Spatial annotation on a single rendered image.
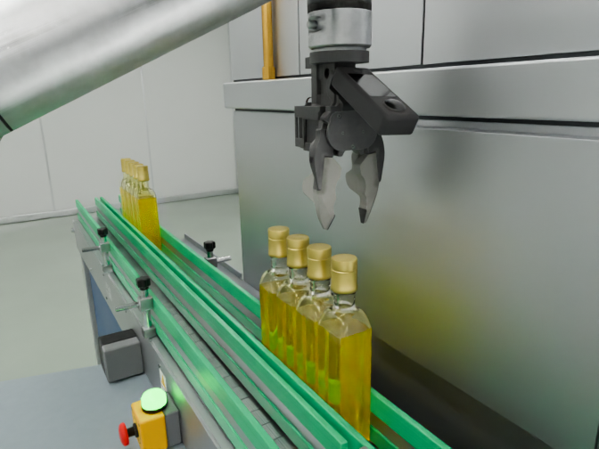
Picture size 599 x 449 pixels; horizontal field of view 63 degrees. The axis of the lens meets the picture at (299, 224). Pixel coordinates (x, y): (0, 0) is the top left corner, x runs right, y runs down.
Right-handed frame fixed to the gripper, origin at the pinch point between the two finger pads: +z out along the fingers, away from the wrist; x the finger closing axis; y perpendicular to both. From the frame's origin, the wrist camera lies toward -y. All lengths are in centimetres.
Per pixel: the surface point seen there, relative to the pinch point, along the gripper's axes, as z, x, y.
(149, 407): 38, 22, 29
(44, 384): 47, 38, 63
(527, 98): -14.4, -12.3, -14.9
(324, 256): 6.1, 1.0, 4.1
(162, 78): -34, -131, 588
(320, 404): 25.0, 5.0, -0.9
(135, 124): 20, -93, 587
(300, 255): 7.6, 1.5, 9.8
